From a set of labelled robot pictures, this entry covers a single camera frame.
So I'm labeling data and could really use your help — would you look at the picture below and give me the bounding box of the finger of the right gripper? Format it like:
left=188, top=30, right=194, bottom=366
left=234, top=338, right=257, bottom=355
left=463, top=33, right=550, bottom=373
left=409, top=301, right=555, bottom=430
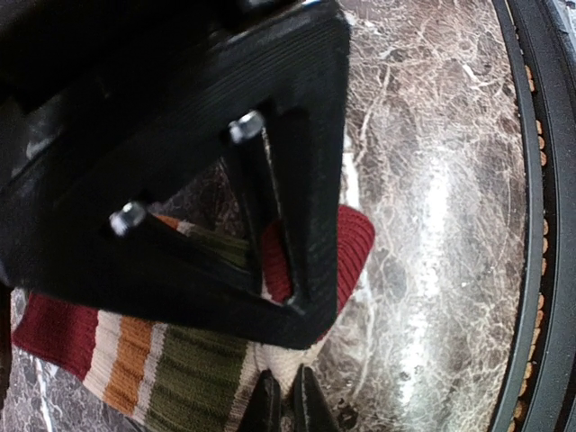
left=1, top=8, right=350, bottom=349

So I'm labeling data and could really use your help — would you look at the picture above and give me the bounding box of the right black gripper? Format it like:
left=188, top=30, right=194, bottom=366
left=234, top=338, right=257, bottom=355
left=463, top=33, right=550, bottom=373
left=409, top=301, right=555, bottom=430
left=1, top=1, right=324, bottom=189

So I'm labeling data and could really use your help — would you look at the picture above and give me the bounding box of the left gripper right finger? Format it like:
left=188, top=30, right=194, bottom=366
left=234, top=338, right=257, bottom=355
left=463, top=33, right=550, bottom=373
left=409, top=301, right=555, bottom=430
left=292, top=364, right=338, bottom=432

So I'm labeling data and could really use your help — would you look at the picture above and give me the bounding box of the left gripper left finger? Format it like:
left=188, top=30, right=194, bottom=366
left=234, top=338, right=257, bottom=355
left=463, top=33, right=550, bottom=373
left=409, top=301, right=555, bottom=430
left=237, top=370, right=282, bottom=432

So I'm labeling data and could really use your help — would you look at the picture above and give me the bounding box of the beige striped sock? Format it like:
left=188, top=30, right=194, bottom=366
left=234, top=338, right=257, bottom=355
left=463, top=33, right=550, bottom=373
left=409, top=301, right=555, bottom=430
left=11, top=204, right=377, bottom=432

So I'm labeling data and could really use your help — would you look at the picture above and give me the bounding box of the black front rail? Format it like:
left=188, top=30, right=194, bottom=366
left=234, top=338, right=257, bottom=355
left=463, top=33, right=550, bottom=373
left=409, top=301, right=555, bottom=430
left=490, top=1, right=575, bottom=431

